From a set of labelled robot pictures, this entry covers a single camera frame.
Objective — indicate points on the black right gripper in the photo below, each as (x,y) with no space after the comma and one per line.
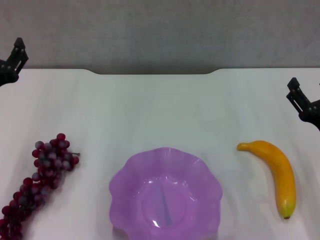
(312,112)

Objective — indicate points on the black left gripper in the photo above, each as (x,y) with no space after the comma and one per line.
(7,73)

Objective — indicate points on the yellow banana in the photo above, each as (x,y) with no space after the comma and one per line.
(282,170)

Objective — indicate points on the red grape bunch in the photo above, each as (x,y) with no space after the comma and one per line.
(50,160)

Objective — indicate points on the purple wavy plastic bowl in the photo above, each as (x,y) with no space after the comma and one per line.
(140,180)

